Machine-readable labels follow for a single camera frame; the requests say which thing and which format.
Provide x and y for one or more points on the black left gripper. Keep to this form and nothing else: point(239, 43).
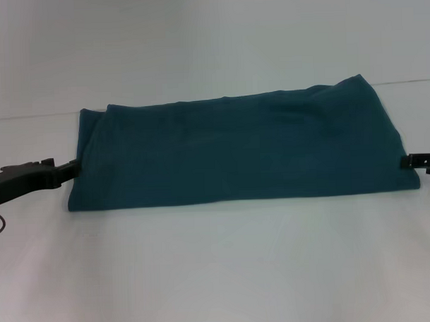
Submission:
point(25, 178)

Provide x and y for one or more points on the teal FREE print T-shirt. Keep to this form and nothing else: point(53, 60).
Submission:
point(236, 149)

